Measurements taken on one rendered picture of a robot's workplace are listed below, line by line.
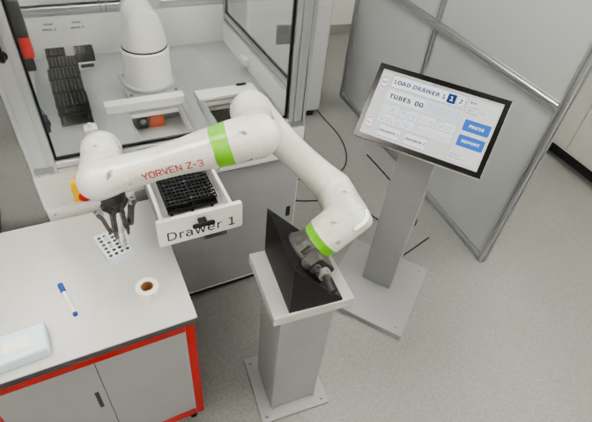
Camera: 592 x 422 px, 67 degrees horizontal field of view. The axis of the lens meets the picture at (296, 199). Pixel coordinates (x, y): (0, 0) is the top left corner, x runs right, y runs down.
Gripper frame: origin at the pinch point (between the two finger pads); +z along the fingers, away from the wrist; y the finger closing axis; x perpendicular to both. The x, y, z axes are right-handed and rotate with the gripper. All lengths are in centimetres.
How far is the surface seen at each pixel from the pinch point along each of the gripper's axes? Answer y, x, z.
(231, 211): -31.9, 16.3, -6.2
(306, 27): -80, -6, -52
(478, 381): -113, 100, 84
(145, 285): 2.0, 18.7, 5.5
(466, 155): -114, 52, -18
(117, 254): 3.3, 1.4, 5.6
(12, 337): 38.7, 15.1, 3.5
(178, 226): -14.4, 11.8, -5.5
